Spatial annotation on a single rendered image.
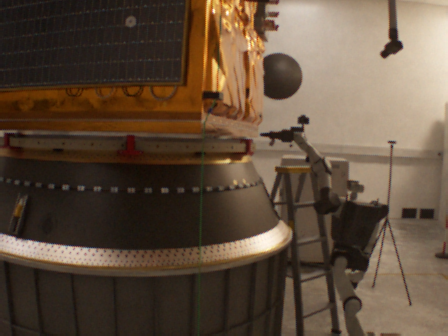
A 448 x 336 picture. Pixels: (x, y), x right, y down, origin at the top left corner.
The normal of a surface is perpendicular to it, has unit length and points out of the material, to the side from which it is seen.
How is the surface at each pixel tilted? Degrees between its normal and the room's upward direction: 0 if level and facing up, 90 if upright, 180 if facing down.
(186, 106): 95
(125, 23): 90
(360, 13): 90
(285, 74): 90
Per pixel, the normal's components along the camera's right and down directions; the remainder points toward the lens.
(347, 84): -0.15, 0.05
